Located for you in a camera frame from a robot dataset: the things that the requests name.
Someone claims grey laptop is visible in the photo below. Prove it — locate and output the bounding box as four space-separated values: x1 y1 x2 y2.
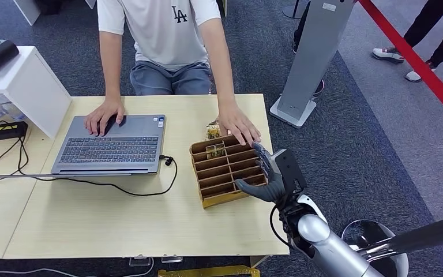
0 114 167 179

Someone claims round stanchion base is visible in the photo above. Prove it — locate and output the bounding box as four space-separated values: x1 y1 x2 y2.
282 0 309 20

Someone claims person's right hand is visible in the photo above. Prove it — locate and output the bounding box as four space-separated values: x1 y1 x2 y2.
84 98 126 137

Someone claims white table leg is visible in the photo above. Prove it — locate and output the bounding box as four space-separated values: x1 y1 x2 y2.
249 255 271 269

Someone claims black laptop power cable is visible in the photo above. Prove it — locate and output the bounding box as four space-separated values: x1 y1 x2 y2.
17 137 179 197

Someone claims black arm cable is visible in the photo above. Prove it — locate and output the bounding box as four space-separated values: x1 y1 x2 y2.
269 193 295 248

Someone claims round chrome base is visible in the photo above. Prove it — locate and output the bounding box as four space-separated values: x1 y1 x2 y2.
341 219 410 277

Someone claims black power adapter yellow label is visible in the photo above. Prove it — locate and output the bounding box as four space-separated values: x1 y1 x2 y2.
0 121 29 141

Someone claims gold patterned card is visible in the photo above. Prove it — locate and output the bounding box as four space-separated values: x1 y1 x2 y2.
205 143 227 160
206 121 223 141

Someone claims red barrier belt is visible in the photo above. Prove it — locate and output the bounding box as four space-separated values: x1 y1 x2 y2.
359 0 443 131

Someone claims white cabinet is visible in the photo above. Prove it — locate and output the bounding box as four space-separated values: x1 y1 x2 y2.
13 0 42 27

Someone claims grey kiosk stand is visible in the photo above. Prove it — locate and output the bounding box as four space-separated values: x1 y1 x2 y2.
270 0 356 129

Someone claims white shelf box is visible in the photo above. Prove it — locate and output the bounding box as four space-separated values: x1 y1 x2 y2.
0 46 73 139

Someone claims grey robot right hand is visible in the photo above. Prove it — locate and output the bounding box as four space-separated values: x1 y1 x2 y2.
235 141 286 204

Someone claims white cable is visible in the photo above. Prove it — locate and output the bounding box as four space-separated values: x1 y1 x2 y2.
0 258 156 277

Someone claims yellow floor frame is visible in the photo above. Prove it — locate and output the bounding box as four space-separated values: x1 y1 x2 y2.
157 266 261 277

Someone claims dark metal rod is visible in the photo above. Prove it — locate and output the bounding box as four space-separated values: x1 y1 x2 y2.
355 212 443 261

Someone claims brown cardboard slotted organizer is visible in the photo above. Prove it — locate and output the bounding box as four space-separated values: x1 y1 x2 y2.
189 134 269 209

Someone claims person's left hand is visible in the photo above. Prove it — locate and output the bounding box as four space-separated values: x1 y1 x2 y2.
217 102 262 147

